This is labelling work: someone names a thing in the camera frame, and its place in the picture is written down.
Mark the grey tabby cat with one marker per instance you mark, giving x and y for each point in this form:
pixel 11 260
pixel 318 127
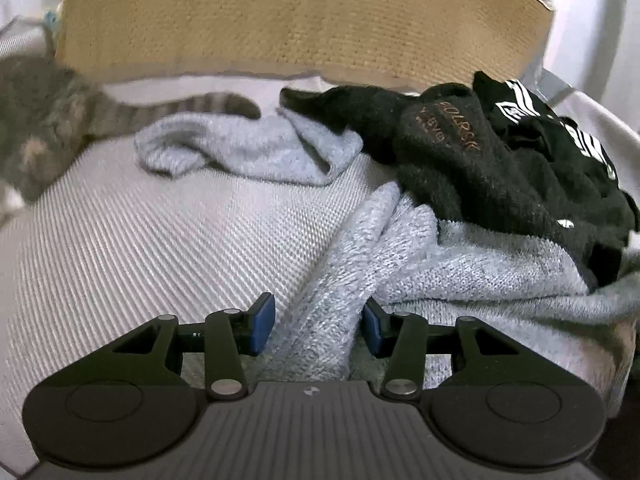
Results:
pixel 45 110

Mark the black and grey knit sweater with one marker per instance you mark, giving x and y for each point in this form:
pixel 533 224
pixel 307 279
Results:
pixel 450 270

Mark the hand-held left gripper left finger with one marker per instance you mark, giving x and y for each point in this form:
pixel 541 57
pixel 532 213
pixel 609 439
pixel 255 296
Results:
pixel 262 325

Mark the black white-striped garment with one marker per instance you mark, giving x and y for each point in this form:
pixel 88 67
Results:
pixel 550 130

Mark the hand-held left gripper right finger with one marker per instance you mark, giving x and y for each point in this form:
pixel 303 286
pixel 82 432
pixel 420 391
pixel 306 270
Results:
pixel 372 330

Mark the woven tan headboard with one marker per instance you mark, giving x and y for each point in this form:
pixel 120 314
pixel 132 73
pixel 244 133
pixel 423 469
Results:
pixel 300 15

